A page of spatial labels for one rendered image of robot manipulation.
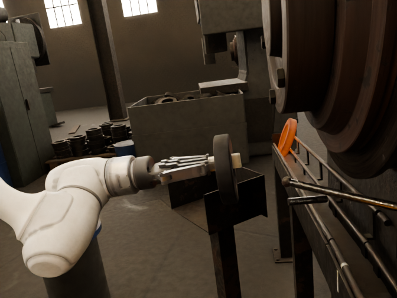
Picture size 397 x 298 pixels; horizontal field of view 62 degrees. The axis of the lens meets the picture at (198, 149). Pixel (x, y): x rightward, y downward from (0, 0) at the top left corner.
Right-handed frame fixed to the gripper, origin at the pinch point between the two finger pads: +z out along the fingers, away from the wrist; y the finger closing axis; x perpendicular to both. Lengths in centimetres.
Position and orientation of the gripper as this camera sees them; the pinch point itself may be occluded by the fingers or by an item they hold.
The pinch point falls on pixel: (224, 162)
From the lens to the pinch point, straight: 73.2
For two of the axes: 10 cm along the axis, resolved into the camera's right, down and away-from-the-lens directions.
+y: -1.1, 2.7, -9.6
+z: 9.8, -1.4, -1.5
